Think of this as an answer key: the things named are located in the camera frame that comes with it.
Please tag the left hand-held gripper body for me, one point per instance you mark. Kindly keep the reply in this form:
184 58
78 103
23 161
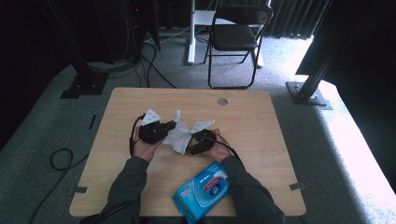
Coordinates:
152 132

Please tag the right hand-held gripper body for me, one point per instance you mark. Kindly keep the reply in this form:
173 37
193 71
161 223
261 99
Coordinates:
205 138

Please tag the white wet wipe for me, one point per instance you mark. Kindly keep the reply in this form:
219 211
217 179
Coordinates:
179 133

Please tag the blue wet wipes packet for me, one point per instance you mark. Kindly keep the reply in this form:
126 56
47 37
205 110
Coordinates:
202 189

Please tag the person's right hand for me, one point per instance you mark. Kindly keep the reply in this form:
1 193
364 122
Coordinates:
221 151

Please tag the person's left hand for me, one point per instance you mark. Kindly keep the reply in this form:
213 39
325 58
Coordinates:
144 151

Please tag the grey round table grommet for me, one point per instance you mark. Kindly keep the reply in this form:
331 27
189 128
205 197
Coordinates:
222 101

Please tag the black tape strip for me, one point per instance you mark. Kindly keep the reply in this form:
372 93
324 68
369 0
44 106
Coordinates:
92 122

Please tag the black metal stand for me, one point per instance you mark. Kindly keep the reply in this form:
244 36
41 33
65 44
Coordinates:
308 90
82 77

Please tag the grey tape strip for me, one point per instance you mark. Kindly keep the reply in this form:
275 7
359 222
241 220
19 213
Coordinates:
297 186
80 189

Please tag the dark computer tower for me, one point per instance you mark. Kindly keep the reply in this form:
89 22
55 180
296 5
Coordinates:
140 25

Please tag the black folding chair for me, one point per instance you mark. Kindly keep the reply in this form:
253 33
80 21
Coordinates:
233 37

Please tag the dark pleated curtain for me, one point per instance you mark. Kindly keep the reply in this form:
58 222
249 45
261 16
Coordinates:
292 15

